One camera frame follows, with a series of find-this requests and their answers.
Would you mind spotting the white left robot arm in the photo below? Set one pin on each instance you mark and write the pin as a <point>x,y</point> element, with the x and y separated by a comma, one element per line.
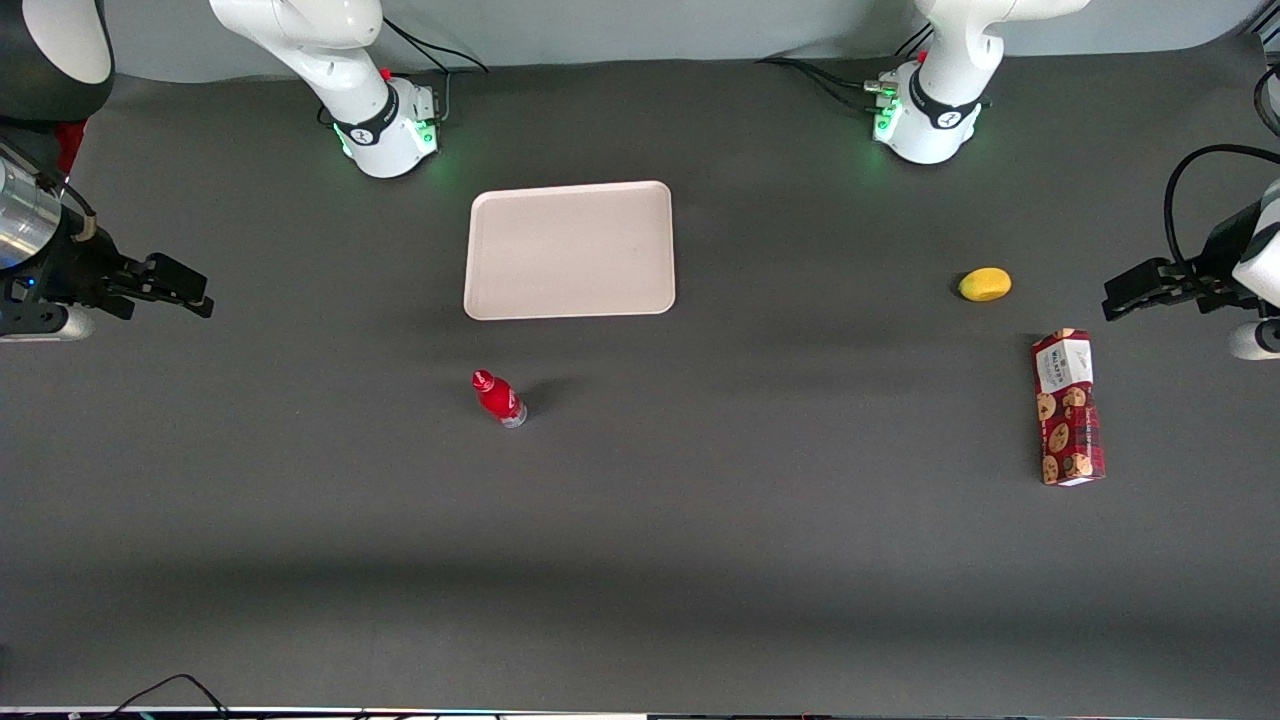
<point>935,110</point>

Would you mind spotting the beige plastic tray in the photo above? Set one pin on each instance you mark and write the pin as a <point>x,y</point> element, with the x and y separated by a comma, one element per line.
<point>570,250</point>

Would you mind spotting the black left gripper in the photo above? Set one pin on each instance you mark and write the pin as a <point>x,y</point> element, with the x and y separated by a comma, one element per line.
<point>1216,253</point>

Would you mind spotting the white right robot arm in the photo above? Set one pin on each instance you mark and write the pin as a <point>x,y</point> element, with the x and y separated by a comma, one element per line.
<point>388,135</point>

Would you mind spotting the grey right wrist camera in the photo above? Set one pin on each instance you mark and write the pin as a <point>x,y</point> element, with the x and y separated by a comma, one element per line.
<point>50,323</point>

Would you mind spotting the yellow lemon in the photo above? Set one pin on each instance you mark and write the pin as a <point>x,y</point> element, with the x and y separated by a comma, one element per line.
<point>985,284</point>

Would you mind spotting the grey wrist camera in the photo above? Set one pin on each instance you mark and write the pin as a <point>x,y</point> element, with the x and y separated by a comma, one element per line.
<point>1258,340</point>
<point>50,323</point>

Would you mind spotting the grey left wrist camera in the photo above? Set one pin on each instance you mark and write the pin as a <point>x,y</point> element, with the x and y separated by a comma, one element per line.
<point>1258,340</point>

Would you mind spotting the red background object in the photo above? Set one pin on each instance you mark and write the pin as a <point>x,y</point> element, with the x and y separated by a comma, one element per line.
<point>70,145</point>

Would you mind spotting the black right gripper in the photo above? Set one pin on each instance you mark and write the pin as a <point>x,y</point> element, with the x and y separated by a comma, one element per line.
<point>78,266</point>

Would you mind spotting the red cookie box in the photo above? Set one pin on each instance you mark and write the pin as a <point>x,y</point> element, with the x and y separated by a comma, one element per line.
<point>1068,410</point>

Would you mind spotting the red coke bottle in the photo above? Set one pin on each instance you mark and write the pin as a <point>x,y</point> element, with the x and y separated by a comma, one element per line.
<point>500,400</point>

